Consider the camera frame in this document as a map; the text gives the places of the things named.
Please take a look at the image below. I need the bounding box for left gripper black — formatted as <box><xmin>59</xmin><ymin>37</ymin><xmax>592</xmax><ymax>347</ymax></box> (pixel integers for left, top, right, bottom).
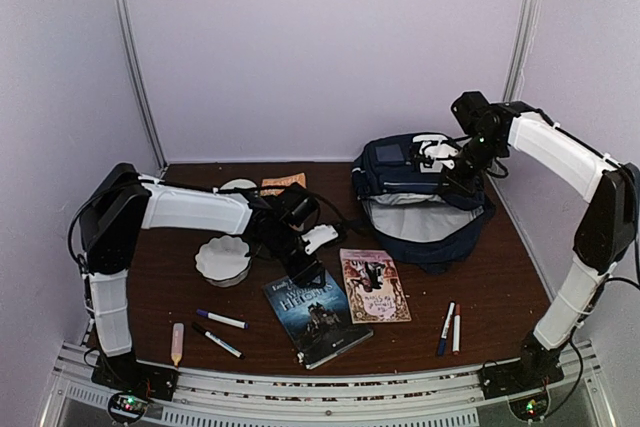
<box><xmin>260</xmin><ymin>226</ymin><xmax>326</xmax><ymax>289</ymax></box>

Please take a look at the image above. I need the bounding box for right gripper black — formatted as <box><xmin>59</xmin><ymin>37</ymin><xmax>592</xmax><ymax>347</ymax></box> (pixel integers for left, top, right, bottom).
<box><xmin>436</xmin><ymin>131</ymin><xmax>505</xmax><ymax>197</ymax></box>

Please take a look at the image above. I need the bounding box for navy blue student backpack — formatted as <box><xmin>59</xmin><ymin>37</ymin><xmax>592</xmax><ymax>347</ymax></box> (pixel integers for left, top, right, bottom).
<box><xmin>351</xmin><ymin>132</ymin><xmax>496</xmax><ymax>275</ymax></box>

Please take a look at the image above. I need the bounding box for blue Wuthering Heights book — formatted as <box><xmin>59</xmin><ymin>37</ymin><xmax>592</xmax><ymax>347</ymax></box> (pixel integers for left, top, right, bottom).
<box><xmin>263</xmin><ymin>274</ymin><xmax>374</xmax><ymax>370</ymax></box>

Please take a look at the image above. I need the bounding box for pink illustrated paperback book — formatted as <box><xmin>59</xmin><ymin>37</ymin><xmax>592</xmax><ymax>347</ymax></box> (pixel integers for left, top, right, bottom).
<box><xmin>339</xmin><ymin>249</ymin><xmax>412</xmax><ymax>324</ymax></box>

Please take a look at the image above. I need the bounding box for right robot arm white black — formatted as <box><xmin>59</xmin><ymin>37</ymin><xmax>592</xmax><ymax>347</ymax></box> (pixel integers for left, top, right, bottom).
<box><xmin>442</xmin><ymin>91</ymin><xmax>639</xmax><ymax>389</ymax></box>

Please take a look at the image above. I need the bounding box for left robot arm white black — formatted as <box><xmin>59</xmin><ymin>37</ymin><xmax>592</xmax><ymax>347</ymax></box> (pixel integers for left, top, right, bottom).
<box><xmin>68</xmin><ymin>163</ymin><xmax>324</xmax><ymax>391</ymax></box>

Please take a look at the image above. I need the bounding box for white scalloped ceramic bowl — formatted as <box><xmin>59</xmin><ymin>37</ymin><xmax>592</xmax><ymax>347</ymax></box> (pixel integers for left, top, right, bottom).
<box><xmin>195</xmin><ymin>236</ymin><xmax>251</xmax><ymax>288</ymax></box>

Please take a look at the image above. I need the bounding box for orange paperback book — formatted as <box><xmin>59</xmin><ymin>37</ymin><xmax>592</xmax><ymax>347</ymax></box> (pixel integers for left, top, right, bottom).
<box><xmin>260</xmin><ymin>172</ymin><xmax>306</xmax><ymax>196</ymax></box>

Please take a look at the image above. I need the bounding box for purple capped white marker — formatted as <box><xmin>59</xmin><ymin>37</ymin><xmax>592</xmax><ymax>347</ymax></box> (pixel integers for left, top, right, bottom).
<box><xmin>196</xmin><ymin>309</ymin><xmax>249</xmax><ymax>330</ymax></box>

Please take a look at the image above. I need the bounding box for black capped white marker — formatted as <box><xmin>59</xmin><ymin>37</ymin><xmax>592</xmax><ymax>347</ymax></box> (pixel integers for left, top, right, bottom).
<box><xmin>191</xmin><ymin>322</ymin><xmax>245</xmax><ymax>359</ymax></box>

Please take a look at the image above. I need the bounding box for pink glue tube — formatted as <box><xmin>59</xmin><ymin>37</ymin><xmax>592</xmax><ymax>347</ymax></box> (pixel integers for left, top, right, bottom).
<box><xmin>170</xmin><ymin>323</ymin><xmax>184</xmax><ymax>367</ymax></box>

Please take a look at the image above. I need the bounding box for brown capped white marker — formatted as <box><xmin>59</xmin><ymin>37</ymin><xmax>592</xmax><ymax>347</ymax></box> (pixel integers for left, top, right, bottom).
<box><xmin>452</xmin><ymin>303</ymin><xmax>461</xmax><ymax>355</ymax></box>

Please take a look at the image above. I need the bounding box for blue capped white marker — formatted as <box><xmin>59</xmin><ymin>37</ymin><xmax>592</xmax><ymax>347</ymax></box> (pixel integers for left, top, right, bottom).
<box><xmin>436</xmin><ymin>301</ymin><xmax>456</xmax><ymax>356</ymax></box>

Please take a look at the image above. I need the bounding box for left circuit board with leds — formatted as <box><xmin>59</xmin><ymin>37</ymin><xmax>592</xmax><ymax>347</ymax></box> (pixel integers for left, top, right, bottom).
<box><xmin>107</xmin><ymin>392</ymin><xmax>149</xmax><ymax>425</ymax></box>

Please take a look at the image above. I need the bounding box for circuit board with leds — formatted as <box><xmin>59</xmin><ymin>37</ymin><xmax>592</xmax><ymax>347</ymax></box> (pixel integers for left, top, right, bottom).
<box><xmin>107</xmin><ymin>392</ymin><xmax>149</xmax><ymax>425</ymax></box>
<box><xmin>508</xmin><ymin>391</ymin><xmax>550</xmax><ymax>423</ymax></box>

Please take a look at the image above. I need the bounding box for right circuit board with leds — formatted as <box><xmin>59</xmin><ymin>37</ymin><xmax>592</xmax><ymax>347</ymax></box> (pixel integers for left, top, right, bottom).
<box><xmin>508</xmin><ymin>391</ymin><xmax>550</xmax><ymax>423</ymax></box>

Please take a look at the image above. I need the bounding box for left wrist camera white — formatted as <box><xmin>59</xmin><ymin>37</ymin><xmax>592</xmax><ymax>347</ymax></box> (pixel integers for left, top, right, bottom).
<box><xmin>301</xmin><ymin>224</ymin><xmax>345</xmax><ymax>255</ymax></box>

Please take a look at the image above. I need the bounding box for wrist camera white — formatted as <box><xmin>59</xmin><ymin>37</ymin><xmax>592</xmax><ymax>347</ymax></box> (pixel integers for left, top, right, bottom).
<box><xmin>409</xmin><ymin>133</ymin><xmax>460</xmax><ymax>173</ymax></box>
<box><xmin>301</xmin><ymin>224</ymin><xmax>345</xmax><ymax>255</ymax></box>

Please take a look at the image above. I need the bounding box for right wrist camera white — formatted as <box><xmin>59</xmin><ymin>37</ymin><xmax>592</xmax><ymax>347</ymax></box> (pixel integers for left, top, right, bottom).
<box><xmin>409</xmin><ymin>133</ymin><xmax>460</xmax><ymax>173</ymax></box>

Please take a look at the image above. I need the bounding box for right aluminium frame post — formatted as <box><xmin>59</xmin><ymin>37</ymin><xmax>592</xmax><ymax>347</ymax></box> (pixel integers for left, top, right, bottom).
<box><xmin>502</xmin><ymin>0</ymin><xmax>541</xmax><ymax>102</ymax></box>

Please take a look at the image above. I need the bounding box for aluminium frame post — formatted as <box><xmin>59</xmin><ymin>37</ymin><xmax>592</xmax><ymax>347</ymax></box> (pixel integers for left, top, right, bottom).
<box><xmin>114</xmin><ymin>0</ymin><xmax>168</xmax><ymax>172</ymax></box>
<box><xmin>502</xmin><ymin>0</ymin><xmax>541</xmax><ymax>102</ymax></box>

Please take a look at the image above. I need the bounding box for front aluminium rail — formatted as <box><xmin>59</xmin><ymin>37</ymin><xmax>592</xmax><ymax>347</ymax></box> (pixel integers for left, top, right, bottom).
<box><xmin>35</xmin><ymin>342</ymin><xmax>622</xmax><ymax>426</ymax></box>

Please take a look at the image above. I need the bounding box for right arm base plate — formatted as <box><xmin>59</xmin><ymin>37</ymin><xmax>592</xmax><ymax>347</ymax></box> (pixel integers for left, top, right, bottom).
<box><xmin>478</xmin><ymin>359</ymin><xmax>564</xmax><ymax>399</ymax></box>

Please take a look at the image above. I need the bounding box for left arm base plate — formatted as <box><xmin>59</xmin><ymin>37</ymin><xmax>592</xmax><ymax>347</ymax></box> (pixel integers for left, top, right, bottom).
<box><xmin>91</xmin><ymin>353</ymin><xmax>179</xmax><ymax>401</ymax></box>

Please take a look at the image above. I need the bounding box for left aluminium frame post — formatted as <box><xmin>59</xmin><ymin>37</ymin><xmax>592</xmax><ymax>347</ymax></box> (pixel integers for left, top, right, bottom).
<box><xmin>114</xmin><ymin>0</ymin><xmax>168</xmax><ymax>172</ymax></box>

